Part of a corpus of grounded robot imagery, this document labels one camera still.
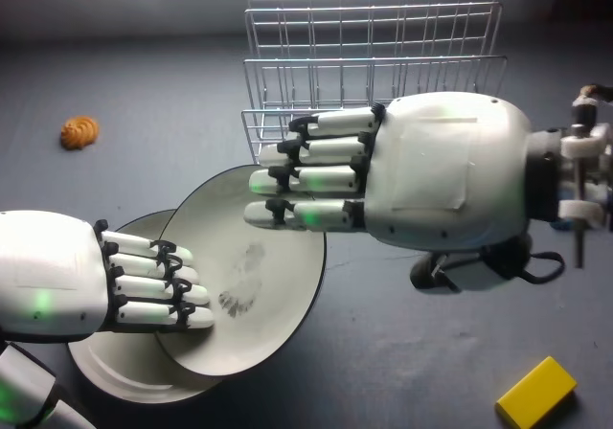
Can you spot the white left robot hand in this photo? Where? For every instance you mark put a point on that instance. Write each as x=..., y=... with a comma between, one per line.
x=48, y=276

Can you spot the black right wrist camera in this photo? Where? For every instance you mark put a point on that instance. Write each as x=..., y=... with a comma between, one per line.
x=426, y=271

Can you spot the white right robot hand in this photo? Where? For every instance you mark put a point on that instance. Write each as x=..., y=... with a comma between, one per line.
x=431, y=170

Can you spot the orange swirl cookie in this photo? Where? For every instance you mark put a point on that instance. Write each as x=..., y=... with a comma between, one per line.
x=80, y=133

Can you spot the white plate with dark rim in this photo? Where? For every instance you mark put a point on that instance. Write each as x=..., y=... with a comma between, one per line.
x=258, y=314
x=124, y=371

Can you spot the yellow rectangular block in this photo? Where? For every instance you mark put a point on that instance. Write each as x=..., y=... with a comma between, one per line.
x=536, y=393

